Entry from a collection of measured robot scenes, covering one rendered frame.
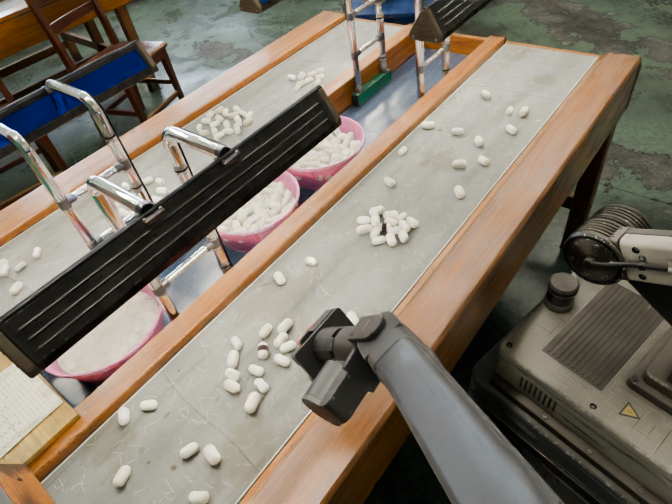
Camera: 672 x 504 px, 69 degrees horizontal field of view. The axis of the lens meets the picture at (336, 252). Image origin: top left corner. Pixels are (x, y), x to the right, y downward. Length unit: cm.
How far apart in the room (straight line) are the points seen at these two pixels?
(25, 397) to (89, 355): 14
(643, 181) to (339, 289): 182
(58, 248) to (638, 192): 222
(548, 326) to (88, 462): 102
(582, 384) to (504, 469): 90
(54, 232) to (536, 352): 125
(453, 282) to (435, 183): 34
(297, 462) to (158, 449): 25
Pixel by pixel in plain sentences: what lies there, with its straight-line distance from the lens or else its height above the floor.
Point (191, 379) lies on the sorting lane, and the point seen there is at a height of 74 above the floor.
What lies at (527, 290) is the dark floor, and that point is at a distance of 199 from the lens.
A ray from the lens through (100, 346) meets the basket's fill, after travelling 113.
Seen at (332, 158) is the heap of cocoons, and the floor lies 74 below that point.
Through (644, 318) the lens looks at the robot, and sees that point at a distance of 139.
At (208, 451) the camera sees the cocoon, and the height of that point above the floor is 76.
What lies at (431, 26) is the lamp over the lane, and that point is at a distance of 117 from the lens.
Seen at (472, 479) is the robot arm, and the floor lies 118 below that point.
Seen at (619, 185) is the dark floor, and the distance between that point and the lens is 253.
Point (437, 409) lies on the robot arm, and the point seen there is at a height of 114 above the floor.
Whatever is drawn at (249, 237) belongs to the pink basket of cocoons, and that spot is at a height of 75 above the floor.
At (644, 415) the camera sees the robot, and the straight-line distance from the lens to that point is 124.
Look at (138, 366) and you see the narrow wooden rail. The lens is 102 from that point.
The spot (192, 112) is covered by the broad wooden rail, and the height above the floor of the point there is 76.
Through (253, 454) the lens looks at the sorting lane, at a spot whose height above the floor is 74.
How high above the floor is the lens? 152
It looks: 45 degrees down
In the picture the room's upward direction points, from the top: 12 degrees counter-clockwise
